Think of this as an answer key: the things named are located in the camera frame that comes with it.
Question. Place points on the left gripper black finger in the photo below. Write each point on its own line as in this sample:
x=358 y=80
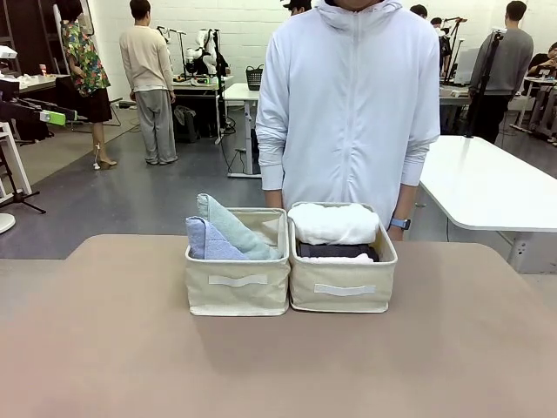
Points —
x=30 y=114
x=71 y=115

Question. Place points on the lavender blue towel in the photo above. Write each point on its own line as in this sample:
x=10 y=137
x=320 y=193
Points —
x=209 y=244

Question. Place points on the teal towel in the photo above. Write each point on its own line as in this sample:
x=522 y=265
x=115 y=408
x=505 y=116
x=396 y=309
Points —
x=235 y=231

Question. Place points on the white towel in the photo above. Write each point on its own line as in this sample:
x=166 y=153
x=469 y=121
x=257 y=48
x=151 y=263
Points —
x=335 y=224

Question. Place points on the dark grey towel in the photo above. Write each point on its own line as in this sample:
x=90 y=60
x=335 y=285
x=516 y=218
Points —
x=330 y=250

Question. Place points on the person's right forearm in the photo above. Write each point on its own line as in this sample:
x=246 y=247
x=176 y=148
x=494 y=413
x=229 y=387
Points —
x=272 y=167

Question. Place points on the person's left forearm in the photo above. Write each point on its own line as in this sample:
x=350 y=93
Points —
x=413 y=174

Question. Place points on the person's right hand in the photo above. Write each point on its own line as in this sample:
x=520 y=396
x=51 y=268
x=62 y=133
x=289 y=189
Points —
x=275 y=199

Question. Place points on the person's left hand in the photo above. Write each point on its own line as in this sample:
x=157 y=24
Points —
x=396 y=233

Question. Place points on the woman in floral shirt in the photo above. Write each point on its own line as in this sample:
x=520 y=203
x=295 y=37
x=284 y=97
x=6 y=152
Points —
x=85 y=69

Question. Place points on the black tripod stand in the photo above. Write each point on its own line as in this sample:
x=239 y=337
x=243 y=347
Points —
x=19 y=198

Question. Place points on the man in beige shirt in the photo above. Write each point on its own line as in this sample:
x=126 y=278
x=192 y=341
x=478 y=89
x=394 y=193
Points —
x=148 y=78

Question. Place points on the cluttered grey work desk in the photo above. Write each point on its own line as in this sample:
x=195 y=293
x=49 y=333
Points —
x=200 y=85

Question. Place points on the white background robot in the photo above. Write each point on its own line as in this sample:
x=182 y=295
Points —
x=202 y=48

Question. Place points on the white standing desk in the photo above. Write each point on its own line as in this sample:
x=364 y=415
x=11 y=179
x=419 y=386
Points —
x=239 y=93

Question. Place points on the beige fabric basket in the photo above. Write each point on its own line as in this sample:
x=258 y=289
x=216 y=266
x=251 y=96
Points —
x=237 y=287
x=344 y=289

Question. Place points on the person behind in cap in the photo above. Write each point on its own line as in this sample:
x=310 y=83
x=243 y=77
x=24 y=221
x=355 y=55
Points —
x=298 y=6

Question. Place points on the person in white hoodie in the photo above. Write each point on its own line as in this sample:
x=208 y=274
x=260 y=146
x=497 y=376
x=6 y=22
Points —
x=348 y=109

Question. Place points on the blue wrist watch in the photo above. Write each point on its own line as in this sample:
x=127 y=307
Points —
x=400 y=224

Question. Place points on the large white table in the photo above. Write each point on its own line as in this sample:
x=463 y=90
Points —
x=478 y=187

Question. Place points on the person in grey sweater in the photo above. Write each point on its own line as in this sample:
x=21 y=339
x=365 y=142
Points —
x=496 y=74

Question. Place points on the seated person at desk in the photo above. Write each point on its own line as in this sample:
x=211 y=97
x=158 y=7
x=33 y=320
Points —
x=541 y=65

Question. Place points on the black camera pole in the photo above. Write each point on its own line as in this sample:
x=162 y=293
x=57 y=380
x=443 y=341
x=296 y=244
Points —
x=485 y=82

